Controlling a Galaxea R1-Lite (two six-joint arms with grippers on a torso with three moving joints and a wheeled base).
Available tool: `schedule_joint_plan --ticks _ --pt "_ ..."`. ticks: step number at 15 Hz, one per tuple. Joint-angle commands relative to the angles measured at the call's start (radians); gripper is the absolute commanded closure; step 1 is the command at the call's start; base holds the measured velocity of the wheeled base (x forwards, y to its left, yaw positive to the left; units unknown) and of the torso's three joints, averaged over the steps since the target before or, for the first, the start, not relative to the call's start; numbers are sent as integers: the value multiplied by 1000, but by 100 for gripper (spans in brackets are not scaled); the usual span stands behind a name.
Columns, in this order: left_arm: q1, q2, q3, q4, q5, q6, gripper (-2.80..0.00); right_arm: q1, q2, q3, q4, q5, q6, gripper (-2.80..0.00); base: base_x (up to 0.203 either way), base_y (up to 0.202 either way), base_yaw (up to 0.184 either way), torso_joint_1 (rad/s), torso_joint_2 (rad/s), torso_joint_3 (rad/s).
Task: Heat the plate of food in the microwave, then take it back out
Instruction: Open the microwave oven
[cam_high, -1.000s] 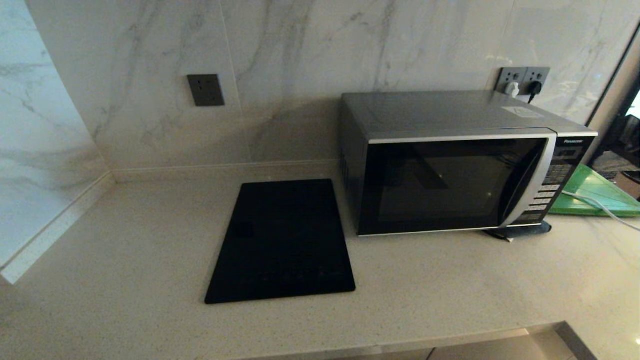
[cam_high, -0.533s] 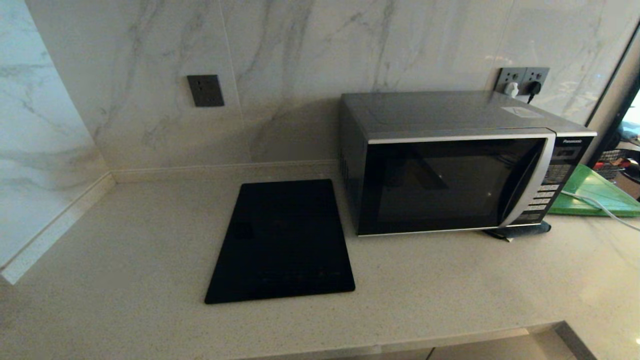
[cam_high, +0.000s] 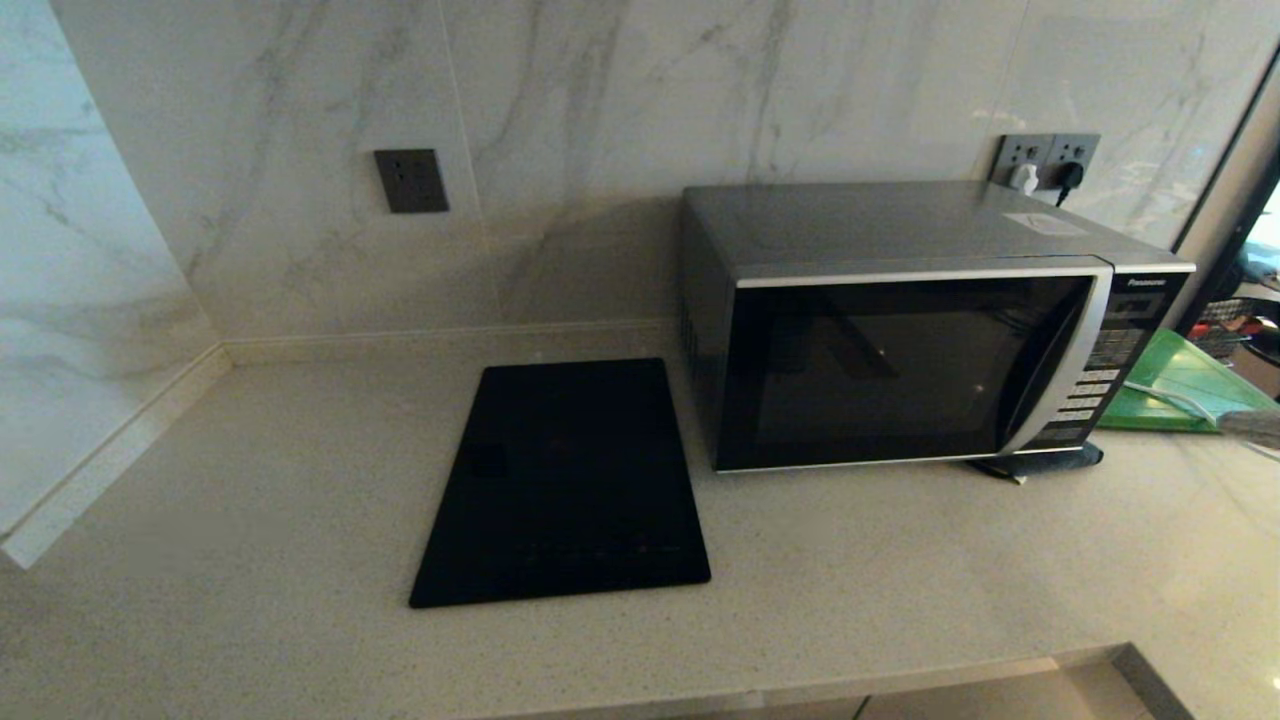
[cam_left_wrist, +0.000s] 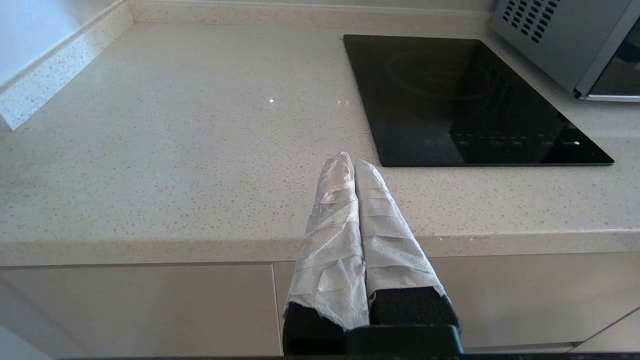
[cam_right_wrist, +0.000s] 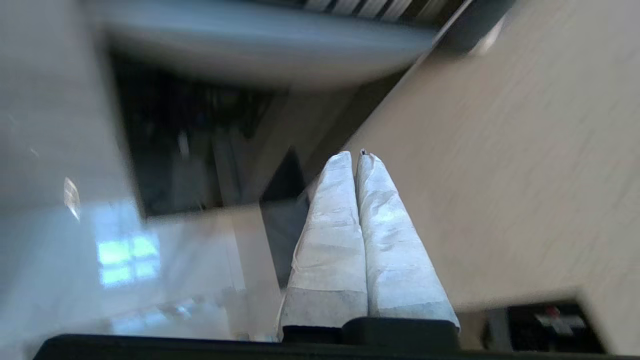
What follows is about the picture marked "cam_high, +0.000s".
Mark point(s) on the black glass induction cooktop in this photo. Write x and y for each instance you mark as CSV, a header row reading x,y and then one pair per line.
x,y
565,485

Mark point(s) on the right gripper finger wrapped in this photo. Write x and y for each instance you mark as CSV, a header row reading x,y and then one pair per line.
x,y
1258,439
1255,421

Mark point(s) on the black power plug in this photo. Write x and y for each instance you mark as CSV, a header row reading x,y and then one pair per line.
x,y
1070,177

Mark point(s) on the silver black microwave oven body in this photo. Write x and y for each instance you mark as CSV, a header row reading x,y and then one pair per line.
x,y
850,225

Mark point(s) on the beige cabinet front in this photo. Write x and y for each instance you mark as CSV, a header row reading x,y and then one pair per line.
x,y
760,713
980,700

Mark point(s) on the green cutting board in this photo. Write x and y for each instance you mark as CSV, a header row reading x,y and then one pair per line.
x,y
1190,385

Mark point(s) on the black window frame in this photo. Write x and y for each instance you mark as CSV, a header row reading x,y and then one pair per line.
x,y
1225,265

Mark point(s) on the white power plug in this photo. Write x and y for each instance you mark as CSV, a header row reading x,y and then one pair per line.
x,y
1025,179

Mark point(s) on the dark single wall socket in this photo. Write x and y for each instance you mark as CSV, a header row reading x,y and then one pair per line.
x,y
411,181

